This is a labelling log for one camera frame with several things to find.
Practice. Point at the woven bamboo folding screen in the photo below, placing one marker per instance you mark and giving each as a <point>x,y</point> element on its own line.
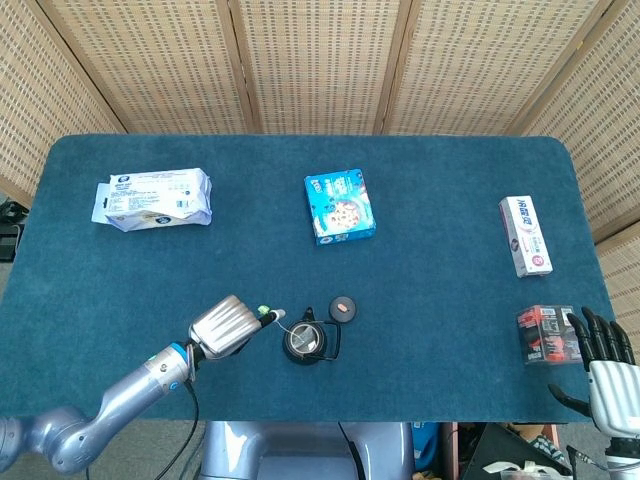
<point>320,65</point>

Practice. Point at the white wet wipes pack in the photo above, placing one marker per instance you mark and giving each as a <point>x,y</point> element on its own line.
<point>155,197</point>

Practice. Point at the blue felt table cloth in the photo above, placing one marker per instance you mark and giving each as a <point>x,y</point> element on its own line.
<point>320,270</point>

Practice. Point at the red black clear package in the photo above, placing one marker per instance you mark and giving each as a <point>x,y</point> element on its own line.
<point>542,335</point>

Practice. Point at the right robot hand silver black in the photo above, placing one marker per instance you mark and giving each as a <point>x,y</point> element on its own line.
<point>615,395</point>

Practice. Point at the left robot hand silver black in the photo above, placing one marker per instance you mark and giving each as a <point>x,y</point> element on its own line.
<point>225,327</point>

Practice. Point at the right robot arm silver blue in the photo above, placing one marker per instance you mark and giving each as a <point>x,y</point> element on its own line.
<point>622,460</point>

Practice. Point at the black teapot lid copper knob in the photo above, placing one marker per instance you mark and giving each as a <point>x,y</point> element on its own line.
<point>343,312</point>

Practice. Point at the white pink toothpaste box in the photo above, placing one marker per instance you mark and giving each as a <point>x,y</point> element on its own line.
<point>525,235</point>

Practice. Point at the black electronic equipment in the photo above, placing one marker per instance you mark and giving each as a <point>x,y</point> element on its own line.
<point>7,245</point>

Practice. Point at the blue cookie box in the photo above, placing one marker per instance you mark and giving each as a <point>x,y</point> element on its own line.
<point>340,210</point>

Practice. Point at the silver blue robot torso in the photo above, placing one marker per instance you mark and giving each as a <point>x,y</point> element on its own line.
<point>300,450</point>

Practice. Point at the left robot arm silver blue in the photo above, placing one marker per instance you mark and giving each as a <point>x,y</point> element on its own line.
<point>125,395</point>

